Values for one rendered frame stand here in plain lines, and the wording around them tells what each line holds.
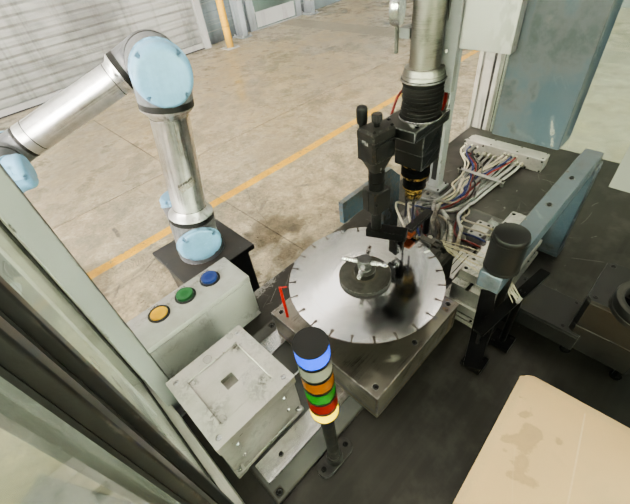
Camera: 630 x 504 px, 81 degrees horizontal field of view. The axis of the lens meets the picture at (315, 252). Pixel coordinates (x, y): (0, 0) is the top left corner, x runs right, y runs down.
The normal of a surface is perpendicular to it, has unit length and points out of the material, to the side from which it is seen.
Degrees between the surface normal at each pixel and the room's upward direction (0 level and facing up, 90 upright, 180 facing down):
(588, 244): 0
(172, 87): 83
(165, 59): 84
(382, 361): 0
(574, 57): 90
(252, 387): 0
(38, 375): 90
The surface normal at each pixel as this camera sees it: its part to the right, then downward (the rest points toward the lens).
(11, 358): 0.70, 0.43
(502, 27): -0.70, 0.54
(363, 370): -0.11, -0.72
